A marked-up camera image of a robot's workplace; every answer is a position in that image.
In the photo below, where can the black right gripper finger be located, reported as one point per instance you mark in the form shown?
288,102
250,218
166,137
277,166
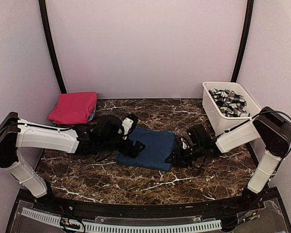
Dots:
173,157
181,164

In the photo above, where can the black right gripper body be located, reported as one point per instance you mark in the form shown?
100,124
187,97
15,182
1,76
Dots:
187,156

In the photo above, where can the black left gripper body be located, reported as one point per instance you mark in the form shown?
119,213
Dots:
126,150

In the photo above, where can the dark blue garment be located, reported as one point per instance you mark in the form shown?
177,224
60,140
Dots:
158,146

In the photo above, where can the pink trousers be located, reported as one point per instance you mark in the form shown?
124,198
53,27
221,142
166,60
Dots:
74,108

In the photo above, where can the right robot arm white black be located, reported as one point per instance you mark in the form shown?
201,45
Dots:
271,126

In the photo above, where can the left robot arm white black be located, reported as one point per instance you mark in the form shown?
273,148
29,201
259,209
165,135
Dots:
110,133

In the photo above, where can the white plastic laundry bin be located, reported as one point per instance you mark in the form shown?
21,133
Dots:
218,121

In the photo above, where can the folded light blue shirt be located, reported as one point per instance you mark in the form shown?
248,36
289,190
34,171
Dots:
91,116

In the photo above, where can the black white patterned garment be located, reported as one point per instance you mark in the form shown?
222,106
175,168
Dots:
229,103

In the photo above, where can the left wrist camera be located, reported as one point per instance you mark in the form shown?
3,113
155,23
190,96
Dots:
128,125

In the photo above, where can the black front rail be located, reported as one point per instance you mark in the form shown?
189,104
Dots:
84,209

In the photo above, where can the white slotted cable duct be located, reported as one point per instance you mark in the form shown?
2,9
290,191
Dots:
92,227

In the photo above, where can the left black corner post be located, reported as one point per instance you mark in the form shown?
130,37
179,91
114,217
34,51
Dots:
50,45

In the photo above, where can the black corner post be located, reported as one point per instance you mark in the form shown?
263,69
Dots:
243,40
50,45

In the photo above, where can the right black corner post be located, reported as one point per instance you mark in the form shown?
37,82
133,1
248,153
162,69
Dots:
243,40

